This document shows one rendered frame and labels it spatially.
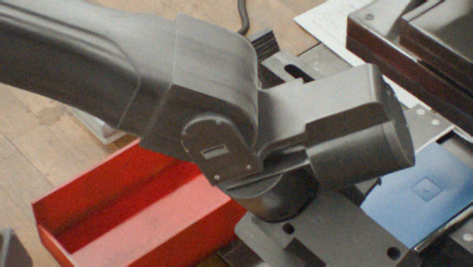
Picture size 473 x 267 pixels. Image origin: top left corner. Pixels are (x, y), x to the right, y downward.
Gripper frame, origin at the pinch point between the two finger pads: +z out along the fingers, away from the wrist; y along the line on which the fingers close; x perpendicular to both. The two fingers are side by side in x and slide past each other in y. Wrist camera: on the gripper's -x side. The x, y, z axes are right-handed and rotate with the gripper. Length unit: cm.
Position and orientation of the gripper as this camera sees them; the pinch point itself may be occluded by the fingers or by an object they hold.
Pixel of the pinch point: (343, 236)
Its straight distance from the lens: 83.6
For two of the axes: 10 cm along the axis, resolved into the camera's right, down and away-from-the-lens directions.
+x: -6.5, -5.4, 5.4
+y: 6.4, -7.6, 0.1
